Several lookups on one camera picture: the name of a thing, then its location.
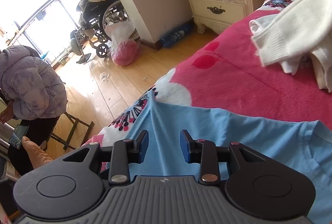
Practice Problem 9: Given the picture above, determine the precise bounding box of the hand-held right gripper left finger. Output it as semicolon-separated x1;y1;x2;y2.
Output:
63;129;149;185

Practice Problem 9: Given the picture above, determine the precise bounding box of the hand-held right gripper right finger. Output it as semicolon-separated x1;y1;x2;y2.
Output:
180;129;267;183

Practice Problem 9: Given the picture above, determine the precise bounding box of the light blue t-shirt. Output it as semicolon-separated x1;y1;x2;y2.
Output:
102;90;332;224

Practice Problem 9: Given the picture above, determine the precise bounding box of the pile of white checkered clothes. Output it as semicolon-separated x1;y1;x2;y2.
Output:
249;0;332;92

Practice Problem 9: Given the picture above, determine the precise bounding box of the folding stool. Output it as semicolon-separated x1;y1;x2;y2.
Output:
50;112;95;150

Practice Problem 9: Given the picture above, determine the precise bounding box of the red floral blanket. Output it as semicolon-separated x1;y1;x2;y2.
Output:
80;0;332;162

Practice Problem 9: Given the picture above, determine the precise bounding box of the plastic bag with red contents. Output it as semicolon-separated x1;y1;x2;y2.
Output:
105;19;142;66

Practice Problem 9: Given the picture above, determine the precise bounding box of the blue bottle pack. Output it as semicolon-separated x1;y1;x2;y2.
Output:
159;23;194;48

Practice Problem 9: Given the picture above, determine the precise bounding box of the black wheelchair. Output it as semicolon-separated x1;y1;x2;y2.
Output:
69;0;130;64

